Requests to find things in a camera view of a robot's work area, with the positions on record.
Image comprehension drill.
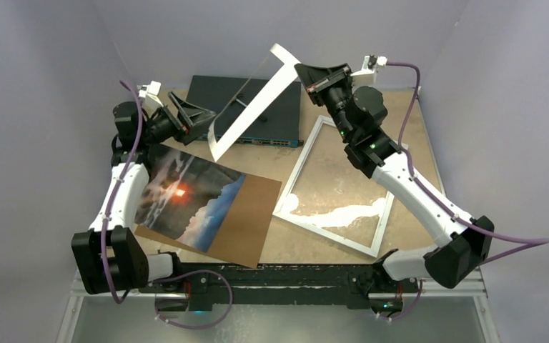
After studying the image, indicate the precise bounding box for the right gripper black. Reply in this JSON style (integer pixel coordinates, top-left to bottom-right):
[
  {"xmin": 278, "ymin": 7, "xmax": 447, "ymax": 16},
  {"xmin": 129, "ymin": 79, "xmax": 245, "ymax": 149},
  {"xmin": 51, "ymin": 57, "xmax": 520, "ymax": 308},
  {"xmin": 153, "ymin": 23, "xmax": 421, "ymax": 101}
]
[{"xmin": 295, "ymin": 63, "xmax": 357, "ymax": 141}]

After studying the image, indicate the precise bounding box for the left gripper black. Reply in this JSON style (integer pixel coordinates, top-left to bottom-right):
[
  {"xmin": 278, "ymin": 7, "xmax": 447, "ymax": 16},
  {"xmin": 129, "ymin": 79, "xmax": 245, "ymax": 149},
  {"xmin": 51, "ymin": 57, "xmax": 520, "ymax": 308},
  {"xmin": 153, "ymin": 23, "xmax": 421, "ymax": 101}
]
[{"xmin": 141, "ymin": 92, "xmax": 214, "ymax": 146}]

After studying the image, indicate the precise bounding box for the white backing board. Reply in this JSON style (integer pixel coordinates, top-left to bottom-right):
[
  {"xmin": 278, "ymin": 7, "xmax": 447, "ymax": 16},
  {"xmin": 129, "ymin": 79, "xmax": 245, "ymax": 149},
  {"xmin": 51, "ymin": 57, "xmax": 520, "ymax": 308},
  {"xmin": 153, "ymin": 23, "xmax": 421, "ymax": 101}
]
[{"xmin": 207, "ymin": 43, "xmax": 300, "ymax": 162}]

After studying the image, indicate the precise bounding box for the landscape photo print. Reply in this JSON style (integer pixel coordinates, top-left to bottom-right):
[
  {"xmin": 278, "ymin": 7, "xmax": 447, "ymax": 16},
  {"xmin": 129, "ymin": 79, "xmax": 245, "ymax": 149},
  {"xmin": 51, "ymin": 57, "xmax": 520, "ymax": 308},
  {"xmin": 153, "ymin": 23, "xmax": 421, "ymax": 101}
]
[{"xmin": 135, "ymin": 144, "xmax": 246, "ymax": 252}]

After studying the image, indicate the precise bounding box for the white picture frame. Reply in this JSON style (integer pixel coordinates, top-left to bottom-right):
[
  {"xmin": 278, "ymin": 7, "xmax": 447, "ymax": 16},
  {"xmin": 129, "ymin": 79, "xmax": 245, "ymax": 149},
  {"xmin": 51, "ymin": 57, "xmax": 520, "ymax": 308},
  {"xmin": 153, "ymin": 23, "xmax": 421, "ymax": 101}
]
[{"xmin": 272, "ymin": 114, "xmax": 410, "ymax": 259}]

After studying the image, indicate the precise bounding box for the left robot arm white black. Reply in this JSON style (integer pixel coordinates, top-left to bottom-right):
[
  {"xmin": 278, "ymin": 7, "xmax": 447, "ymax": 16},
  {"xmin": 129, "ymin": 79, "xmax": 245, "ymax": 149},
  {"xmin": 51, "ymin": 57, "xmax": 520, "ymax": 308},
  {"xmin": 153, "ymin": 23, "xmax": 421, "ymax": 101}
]
[{"xmin": 71, "ymin": 92, "xmax": 216, "ymax": 294}]

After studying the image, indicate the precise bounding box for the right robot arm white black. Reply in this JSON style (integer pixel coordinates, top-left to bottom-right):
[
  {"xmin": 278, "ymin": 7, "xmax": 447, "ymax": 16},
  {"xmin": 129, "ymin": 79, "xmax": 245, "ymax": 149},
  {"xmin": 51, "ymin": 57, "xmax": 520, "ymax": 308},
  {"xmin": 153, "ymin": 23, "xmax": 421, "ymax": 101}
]
[{"xmin": 294, "ymin": 64, "xmax": 494, "ymax": 291}]

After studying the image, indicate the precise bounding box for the brown cardboard backing board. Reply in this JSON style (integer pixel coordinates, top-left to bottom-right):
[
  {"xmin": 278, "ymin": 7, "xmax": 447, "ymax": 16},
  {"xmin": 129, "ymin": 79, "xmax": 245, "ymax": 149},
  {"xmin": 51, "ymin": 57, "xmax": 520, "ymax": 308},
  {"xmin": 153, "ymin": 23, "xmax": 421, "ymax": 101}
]
[{"xmin": 135, "ymin": 174, "xmax": 282, "ymax": 268}]

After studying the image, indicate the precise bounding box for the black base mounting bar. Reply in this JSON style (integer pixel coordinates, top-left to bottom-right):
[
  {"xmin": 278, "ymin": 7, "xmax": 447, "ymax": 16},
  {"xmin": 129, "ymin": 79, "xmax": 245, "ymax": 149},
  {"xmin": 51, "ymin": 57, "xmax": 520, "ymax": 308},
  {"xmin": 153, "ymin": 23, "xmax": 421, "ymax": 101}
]
[{"xmin": 140, "ymin": 262, "xmax": 418, "ymax": 312}]

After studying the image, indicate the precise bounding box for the dark network switch box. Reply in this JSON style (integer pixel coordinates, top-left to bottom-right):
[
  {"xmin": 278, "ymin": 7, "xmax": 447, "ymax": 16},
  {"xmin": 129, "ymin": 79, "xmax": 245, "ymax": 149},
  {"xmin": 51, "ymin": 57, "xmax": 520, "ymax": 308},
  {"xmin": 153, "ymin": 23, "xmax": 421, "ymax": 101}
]
[{"xmin": 186, "ymin": 75, "xmax": 303, "ymax": 148}]

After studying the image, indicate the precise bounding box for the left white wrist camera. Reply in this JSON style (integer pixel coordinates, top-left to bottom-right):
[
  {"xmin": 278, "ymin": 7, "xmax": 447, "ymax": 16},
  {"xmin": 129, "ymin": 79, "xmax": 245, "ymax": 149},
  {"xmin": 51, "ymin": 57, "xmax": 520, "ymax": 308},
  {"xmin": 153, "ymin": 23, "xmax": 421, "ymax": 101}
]
[{"xmin": 137, "ymin": 81, "xmax": 163, "ymax": 110}]

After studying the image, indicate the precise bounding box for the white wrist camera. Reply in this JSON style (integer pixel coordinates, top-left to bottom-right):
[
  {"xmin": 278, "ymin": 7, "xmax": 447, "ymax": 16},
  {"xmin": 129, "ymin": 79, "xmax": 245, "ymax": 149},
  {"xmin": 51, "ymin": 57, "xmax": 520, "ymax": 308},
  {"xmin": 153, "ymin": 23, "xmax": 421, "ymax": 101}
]
[
  {"xmin": 137, "ymin": 81, "xmax": 163, "ymax": 110},
  {"xmin": 350, "ymin": 55, "xmax": 387, "ymax": 87}
]

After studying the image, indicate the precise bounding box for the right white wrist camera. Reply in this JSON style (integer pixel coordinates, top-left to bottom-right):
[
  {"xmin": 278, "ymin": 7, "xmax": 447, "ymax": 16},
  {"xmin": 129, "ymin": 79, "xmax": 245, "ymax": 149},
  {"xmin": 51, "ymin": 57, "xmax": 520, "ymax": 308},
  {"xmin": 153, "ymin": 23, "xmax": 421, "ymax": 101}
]
[{"xmin": 350, "ymin": 55, "xmax": 387, "ymax": 87}]

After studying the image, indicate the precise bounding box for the small black-handled hammer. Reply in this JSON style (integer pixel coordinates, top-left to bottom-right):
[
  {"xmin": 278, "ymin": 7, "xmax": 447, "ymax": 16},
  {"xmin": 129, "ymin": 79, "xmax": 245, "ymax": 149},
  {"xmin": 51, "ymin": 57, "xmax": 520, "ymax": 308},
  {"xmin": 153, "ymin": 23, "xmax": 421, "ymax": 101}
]
[{"xmin": 234, "ymin": 97, "xmax": 267, "ymax": 122}]

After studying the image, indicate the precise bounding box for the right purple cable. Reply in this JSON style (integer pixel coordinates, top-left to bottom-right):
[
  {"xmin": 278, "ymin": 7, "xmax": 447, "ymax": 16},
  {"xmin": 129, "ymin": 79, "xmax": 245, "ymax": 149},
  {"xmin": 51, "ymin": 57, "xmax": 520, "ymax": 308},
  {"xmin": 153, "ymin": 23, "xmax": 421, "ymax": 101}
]
[{"xmin": 374, "ymin": 61, "xmax": 549, "ymax": 324}]

